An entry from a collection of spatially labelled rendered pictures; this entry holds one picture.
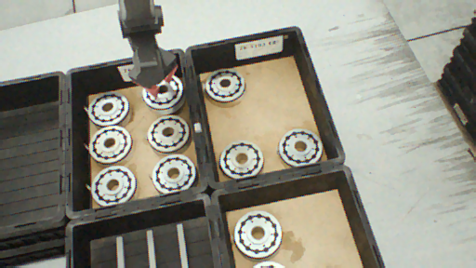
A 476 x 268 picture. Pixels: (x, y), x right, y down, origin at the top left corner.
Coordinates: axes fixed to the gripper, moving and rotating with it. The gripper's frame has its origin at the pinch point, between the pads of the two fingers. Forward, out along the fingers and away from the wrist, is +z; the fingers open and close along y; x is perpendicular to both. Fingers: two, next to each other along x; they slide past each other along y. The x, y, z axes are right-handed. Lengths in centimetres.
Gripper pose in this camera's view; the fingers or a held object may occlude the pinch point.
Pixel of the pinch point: (160, 87)
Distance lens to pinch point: 113.7
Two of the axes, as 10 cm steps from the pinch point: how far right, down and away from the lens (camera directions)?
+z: 0.6, 4.8, 8.8
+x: -8.3, -4.7, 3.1
